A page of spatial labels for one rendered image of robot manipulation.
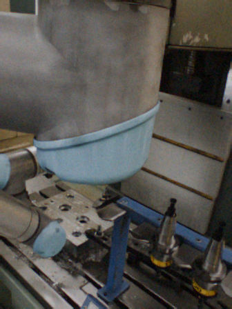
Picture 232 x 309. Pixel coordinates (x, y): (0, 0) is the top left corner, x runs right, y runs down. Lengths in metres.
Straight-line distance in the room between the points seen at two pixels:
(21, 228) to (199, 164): 0.79
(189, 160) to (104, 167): 1.08
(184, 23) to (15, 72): 0.38
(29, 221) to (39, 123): 0.46
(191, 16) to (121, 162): 0.39
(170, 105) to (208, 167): 0.28
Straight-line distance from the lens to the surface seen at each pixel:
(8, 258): 1.14
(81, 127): 0.16
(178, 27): 0.51
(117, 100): 0.16
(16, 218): 0.60
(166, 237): 0.69
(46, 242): 0.65
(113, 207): 0.81
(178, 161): 1.27
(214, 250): 0.64
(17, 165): 0.72
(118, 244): 0.88
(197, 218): 1.32
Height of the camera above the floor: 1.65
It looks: 22 degrees down
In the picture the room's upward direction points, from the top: 6 degrees clockwise
